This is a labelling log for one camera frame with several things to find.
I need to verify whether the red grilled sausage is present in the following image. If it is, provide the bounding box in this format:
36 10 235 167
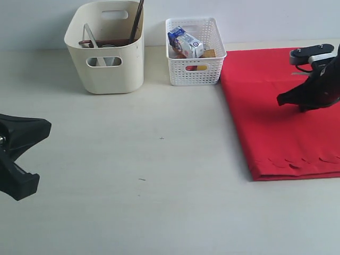
185 65 197 71

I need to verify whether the cream plastic storage bin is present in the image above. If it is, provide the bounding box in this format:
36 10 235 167
64 1 145 94

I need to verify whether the blue silver milk carton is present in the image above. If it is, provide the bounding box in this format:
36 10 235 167
167 26 205 58

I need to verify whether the brown chopstick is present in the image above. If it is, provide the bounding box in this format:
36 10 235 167
132 0 146 42
129 0 143 43

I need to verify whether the white perforated plastic basket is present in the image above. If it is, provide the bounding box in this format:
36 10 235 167
165 17 227 86

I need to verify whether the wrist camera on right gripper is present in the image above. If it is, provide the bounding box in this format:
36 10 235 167
290 44 336 66

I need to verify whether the metal table knife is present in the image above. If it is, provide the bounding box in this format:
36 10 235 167
84 23 98 48

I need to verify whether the brown wooden spoon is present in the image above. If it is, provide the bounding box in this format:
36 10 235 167
78 40 95 48

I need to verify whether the pale green ceramic bowl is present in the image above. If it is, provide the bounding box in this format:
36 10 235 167
87 56 122 67

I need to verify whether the brown wooden plate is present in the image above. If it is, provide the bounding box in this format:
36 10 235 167
96 39 131 48

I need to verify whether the yellow lemon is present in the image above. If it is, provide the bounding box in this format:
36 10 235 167
197 65 208 71

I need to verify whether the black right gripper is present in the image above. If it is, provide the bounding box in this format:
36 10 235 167
276 47 339 113

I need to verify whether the fried chicken piece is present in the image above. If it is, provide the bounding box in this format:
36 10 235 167
175 54 186 59

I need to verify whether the red table cloth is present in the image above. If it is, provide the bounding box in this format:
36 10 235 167
220 48 339 181

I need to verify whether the yellow cheese wedge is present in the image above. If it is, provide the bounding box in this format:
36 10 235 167
201 49 216 58

